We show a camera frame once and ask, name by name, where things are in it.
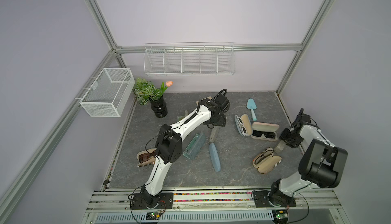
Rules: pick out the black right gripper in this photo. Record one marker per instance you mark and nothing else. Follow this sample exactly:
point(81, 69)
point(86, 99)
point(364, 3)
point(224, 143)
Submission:
point(283, 137)

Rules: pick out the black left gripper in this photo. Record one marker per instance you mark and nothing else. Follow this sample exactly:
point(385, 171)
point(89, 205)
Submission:
point(222, 122)

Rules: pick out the blue brown glasses case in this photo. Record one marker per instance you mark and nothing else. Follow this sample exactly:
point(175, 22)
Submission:
point(214, 157)

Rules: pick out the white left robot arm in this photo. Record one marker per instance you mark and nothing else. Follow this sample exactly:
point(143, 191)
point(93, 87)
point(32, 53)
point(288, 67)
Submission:
point(209, 112)

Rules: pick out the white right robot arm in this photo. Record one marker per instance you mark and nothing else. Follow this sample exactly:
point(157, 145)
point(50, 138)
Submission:
point(321, 166)

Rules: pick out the case with white sunglasses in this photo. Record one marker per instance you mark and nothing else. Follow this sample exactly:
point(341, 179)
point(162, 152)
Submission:
point(243, 125)

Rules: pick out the beige case black glasses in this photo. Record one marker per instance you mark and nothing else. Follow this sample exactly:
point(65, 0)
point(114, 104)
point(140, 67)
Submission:
point(266, 161)

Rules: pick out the teal grey open case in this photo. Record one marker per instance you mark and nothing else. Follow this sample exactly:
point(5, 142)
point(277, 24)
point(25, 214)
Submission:
point(195, 146)

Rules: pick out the green glasses case open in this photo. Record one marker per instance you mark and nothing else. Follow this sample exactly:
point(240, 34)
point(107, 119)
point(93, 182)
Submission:
point(181, 117)

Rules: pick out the beige case brown sunglasses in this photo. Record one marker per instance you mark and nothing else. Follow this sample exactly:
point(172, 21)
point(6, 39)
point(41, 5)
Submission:
point(146, 157)

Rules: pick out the beige fabric glove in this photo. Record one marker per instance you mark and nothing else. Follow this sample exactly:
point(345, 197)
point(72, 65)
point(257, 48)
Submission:
point(197, 102)

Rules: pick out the teal small trowel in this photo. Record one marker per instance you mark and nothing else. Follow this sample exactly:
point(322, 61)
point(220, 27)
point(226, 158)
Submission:
point(252, 107)

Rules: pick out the black glossy vase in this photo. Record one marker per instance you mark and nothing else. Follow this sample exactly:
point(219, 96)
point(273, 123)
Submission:
point(159, 107)

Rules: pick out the pink tulip flower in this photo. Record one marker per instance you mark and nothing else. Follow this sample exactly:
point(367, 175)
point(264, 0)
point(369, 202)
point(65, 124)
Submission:
point(169, 83)

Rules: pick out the green artificial plant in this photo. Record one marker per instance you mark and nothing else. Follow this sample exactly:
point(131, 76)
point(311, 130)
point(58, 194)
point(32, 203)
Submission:
point(145, 91)

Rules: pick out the long white wire shelf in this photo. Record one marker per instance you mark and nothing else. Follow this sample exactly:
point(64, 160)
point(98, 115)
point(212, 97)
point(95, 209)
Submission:
point(207, 58)

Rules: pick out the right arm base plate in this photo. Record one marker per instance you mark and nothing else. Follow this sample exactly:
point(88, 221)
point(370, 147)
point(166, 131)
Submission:
point(263, 199)

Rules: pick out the white vented cable duct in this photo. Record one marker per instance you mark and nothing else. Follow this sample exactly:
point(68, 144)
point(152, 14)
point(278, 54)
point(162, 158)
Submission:
point(185, 217)

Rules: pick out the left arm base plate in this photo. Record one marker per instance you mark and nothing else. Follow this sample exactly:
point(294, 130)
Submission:
point(162, 200)

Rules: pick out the white wire basket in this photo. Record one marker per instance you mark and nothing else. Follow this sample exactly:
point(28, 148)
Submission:
point(108, 94)

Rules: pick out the aluminium mounting rail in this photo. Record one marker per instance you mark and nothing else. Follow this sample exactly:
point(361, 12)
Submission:
point(116, 200)

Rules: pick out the aluminium frame post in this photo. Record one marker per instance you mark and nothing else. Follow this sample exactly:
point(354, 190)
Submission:
point(105, 30)

